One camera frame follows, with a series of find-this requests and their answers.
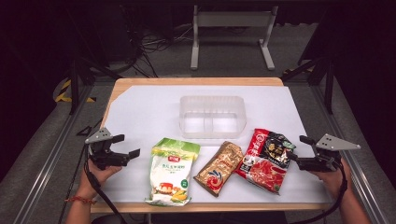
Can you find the black tripod stand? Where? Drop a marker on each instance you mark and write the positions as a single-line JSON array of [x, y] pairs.
[[74, 84], [328, 84]]

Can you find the red and black food packet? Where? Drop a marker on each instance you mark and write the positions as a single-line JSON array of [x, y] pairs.
[[264, 165]]

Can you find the person's right hand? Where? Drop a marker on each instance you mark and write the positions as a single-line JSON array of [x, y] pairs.
[[337, 182]]

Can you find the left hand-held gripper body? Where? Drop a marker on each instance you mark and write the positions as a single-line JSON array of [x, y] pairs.
[[107, 158]]

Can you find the wooden table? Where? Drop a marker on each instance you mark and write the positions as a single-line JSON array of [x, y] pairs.
[[199, 81]]

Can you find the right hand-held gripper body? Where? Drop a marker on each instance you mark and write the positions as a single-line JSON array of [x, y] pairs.
[[323, 163]]

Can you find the gold and brown food packet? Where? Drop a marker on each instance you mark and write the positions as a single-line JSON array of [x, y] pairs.
[[219, 169]]

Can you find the aluminium rail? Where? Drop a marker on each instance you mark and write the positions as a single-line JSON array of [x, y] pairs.
[[46, 165], [351, 155]]

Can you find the grey metal stand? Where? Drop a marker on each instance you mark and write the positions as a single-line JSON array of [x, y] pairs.
[[233, 19]]

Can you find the person's left hand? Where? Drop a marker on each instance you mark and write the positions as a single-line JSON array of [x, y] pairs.
[[93, 179]]

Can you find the clear plastic container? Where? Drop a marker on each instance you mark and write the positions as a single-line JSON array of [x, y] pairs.
[[212, 116]]

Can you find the green and white food packet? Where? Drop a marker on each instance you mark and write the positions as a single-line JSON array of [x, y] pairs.
[[171, 174]]

